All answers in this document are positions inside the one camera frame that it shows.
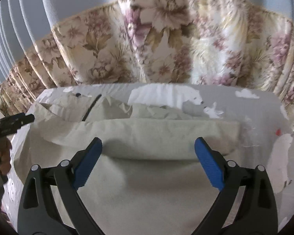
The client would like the light green jacket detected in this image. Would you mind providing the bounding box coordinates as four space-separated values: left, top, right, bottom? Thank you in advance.
14 97 240 234

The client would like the person's left hand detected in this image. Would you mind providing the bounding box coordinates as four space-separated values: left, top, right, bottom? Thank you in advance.
0 137 12 175

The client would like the grey polar bear bedsheet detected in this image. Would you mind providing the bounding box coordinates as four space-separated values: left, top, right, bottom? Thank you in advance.
2 83 294 229

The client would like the blue floral curtain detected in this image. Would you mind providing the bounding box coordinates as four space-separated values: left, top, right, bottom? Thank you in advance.
0 0 294 136

